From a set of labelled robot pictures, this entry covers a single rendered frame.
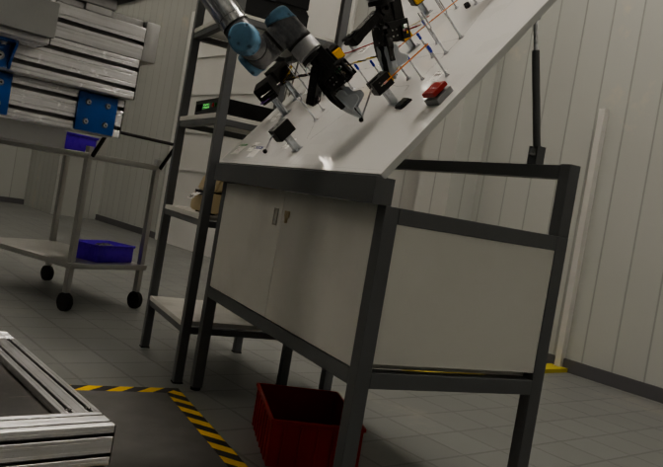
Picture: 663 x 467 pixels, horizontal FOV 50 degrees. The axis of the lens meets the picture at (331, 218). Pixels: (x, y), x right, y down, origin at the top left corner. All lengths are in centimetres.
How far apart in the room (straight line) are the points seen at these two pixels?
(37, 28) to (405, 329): 105
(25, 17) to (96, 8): 23
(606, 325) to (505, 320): 276
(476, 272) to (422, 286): 17
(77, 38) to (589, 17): 398
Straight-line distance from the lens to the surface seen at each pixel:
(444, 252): 181
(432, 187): 523
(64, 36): 165
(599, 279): 474
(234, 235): 258
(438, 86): 183
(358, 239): 179
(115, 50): 169
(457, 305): 186
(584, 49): 509
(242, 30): 185
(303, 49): 196
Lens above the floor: 78
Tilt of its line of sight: 1 degrees down
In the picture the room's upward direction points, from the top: 10 degrees clockwise
